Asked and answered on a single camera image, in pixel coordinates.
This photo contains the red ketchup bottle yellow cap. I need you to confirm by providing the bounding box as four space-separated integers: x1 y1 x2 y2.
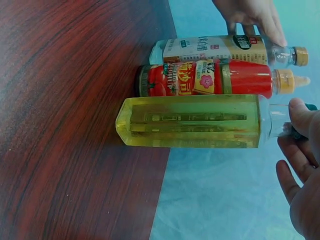
135 59 312 98

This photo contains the person's left hand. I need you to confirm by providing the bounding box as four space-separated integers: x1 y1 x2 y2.
212 0 288 48

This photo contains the yellow oil bottle green cap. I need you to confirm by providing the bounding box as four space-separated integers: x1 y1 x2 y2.
115 94 319 150

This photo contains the person's right hand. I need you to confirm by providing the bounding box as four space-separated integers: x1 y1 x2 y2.
275 97 320 240

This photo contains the clear vinegar bottle gold cap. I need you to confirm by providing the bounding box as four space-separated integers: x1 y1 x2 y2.
149 34 310 67

